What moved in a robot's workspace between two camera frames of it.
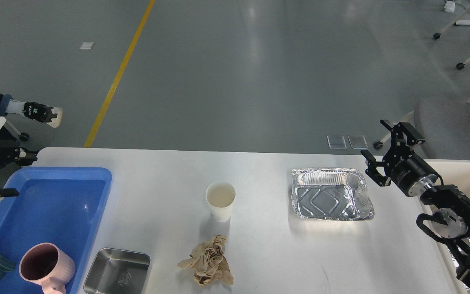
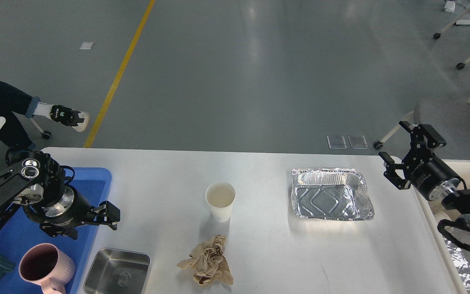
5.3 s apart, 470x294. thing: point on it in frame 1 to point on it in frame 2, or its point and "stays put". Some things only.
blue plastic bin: (63, 206) stays put
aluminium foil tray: (326, 193) stays put
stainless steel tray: (114, 271) stays put
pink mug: (46, 264) stays put
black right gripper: (402, 165) to (430, 174)
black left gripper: (0, 152) to (65, 207)
